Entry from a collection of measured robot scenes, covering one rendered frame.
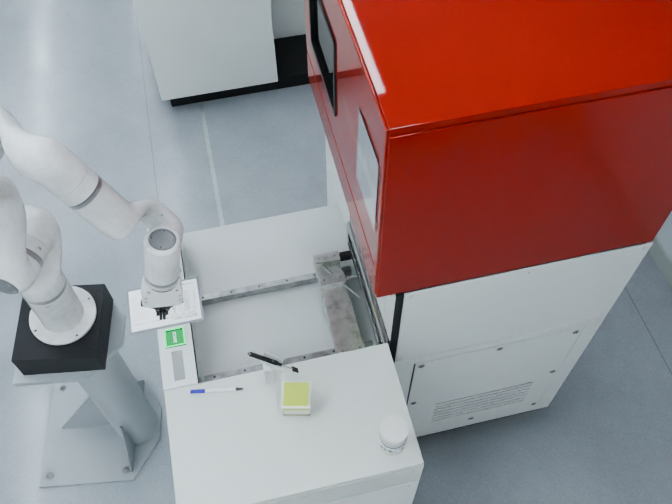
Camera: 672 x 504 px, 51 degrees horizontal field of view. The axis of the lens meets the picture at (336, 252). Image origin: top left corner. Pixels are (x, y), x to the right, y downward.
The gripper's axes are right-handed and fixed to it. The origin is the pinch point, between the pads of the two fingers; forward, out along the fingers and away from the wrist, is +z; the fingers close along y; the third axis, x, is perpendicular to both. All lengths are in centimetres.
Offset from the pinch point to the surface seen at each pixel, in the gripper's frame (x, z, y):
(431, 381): 16, 33, -83
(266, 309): -11.0, 23.3, -32.5
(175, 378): 12.1, 15.7, -2.4
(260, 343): 0.1, 24.0, -28.8
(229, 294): -17.2, 22.5, -21.9
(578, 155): 15, -71, -81
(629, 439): 33, 77, -177
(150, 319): -7.3, 16.1, 2.6
